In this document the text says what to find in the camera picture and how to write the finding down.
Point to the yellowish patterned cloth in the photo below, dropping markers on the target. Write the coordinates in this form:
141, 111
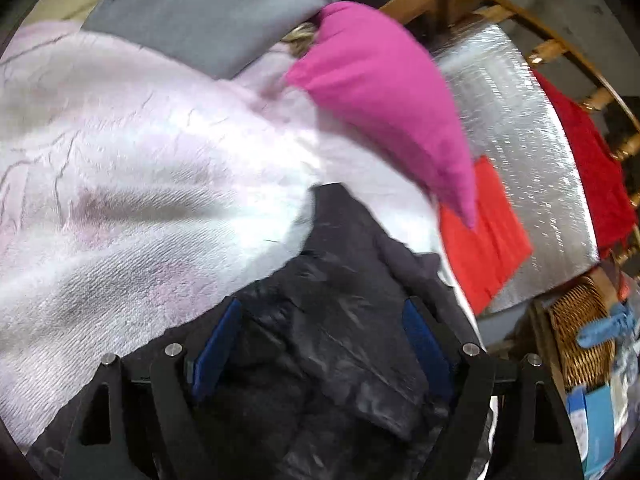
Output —
300, 40

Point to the red cloth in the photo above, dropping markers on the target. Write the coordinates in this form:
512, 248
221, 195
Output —
595, 170

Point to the light blue cloth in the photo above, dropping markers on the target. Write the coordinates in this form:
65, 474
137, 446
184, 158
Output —
617, 322

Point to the grey garment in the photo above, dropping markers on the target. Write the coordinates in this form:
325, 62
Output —
210, 15

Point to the wicker basket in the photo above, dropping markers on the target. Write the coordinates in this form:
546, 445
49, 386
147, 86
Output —
580, 320

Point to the magenta pillow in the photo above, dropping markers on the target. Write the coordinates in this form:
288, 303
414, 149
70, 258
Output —
380, 90

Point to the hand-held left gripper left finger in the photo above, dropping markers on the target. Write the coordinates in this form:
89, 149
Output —
220, 345

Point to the silver foil mat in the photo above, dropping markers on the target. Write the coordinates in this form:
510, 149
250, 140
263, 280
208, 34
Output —
525, 135

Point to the pale pink textured blanket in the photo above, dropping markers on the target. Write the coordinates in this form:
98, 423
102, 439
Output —
125, 185

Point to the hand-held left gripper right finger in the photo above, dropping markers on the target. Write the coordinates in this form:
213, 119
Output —
425, 345

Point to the blue and white box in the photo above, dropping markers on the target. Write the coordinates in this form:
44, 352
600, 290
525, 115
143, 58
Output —
597, 425

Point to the orange-red pillow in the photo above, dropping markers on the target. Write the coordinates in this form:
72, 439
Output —
485, 250

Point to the black quilted jacket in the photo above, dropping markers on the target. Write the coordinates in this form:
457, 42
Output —
325, 310

